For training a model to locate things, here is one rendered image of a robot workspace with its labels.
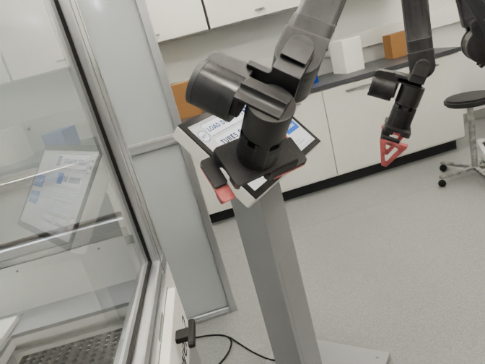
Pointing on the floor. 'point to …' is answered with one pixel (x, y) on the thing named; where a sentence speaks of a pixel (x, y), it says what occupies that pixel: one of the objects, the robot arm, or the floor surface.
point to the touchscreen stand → (286, 288)
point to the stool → (470, 98)
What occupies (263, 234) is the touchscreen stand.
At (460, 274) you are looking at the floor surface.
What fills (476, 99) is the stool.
